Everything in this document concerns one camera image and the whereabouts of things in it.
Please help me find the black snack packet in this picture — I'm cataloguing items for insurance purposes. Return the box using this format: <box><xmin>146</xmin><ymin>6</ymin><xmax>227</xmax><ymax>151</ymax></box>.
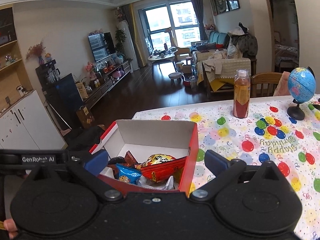
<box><xmin>108</xmin><ymin>157</ymin><xmax>126</xmax><ymax>165</ymax></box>

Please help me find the blue cookie packet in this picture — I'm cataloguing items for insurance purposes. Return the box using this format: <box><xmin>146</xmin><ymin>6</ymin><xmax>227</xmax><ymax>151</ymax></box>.
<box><xmin>116</xmin><ymin>164</ymin><xmax>142</xmax><ymax>185</ymax></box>

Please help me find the white snack bag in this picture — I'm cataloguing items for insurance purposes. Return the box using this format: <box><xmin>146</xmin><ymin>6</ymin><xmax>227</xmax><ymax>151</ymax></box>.
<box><xmin>137</xmin><ymin>176</ymin><xmax>175</xmax><ymax>191</ymax></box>

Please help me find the red yellow snack bag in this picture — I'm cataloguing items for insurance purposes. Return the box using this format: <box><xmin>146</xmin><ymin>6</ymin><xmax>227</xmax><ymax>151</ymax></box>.
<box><xmin>135</xmin><ymin>153</ymin><xmax>187</xmax><ymax>183</ymax></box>

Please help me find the brown foil snack bag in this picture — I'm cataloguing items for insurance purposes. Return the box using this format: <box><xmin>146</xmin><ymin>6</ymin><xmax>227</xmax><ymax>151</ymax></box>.
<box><xmin>107</xmin><ymin>151</ymin><xmax>138</xmax><ymax>179</ymax></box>

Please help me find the person's left hand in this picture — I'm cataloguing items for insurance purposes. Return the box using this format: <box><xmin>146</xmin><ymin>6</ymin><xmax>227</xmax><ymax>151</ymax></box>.
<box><xmin>3</xmin><ymin>219</ymin><xmax>18</xmax><ymax>239</ymax></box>

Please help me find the white cabinet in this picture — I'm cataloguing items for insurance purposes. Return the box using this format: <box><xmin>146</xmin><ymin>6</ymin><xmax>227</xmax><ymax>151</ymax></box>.
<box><xmin>1</xmin><ymin>91</ymin><xmax>65</xmax><ymax>150</ymax></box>

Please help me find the red cardboard box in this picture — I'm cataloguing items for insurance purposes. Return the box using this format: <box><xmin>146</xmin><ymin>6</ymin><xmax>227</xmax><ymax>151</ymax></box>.
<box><xmin>89</xmin><ymin>120</ymin><xmax>199</xmax><ymax>195</ymax></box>

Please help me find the orange drink bottle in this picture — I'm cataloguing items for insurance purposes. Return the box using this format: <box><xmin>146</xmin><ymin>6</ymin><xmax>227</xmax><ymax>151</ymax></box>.
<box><xmin>233</xmin><ymin>69</ymin><xmax>251</xmax><ymax>119</ymax></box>

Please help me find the dark tv cabinet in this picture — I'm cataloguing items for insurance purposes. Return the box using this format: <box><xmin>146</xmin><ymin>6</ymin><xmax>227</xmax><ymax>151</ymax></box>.
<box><xmin>84</xmin><ymin>61</ymin><xmax>131</xmax><ymax>109</ymax></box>

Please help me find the balloon pattern tablecloth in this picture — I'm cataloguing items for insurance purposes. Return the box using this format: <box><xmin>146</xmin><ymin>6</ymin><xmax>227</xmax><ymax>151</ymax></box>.
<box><xmin>134</xmin><ymin>95</ymin><xmax>319</xmax><ymax>239</ymax></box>

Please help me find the wooden chair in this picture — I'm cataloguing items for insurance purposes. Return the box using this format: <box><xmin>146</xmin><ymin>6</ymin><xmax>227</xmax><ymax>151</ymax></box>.
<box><xmin>251</xmin><ymin>72</ymin><xmax>282</xmax><ymax>98</ymax></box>

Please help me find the sofa with cream cover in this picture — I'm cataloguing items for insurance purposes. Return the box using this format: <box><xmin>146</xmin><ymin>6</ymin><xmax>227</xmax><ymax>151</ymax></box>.
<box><xmin>190</xmin><ymin>31</ymin><xmax>257</xmax><ymax>98</ymax></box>

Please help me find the small grey stool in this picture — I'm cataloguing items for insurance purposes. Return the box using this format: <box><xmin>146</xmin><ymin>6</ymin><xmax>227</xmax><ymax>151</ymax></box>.
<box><xmin>168</xmin><ymin>72</ymin><xmax>182</xmax><ymax>85</ymax></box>

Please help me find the blue desk globe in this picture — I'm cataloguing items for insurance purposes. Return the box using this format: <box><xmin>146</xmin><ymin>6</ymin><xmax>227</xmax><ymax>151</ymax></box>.
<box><xmin>287</xmin><ymin>67</ymin><xmax>316</xmax><ymax>121</ymax></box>

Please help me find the pile of dark clothes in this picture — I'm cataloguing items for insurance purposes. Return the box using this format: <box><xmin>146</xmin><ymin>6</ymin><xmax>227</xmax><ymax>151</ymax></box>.
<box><xmin>228</xmin><ymin>22</ymin><xmax>258</xmax><ymax>59</ymax></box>

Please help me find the round coffee table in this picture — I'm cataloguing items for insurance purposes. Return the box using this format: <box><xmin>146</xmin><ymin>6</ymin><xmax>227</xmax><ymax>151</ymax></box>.
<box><xmin>148</xmin><ymin>53</ymin><xmax>177</xmax><ymax>74</ymax></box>

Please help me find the wall television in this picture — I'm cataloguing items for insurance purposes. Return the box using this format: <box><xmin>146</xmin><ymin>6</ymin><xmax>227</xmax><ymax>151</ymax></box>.
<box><xmin>88</xmin><ymin>32</ymin><xmax>116</xmax><ymax>62</ymax></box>

